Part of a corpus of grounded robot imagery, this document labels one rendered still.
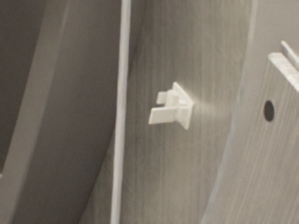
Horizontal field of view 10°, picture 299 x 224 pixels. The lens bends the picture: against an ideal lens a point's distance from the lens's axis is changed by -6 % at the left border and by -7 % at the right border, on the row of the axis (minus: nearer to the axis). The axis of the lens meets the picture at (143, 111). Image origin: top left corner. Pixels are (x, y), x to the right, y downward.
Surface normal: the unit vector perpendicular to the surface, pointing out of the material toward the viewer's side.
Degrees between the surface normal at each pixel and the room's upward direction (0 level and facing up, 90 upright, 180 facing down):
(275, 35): 90
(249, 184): 90
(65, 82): 117
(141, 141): 90
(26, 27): 66
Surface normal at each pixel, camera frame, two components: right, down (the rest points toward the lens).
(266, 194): -0.88, 0.04
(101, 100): 0.41, 0.56
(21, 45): 0.43, -0.36
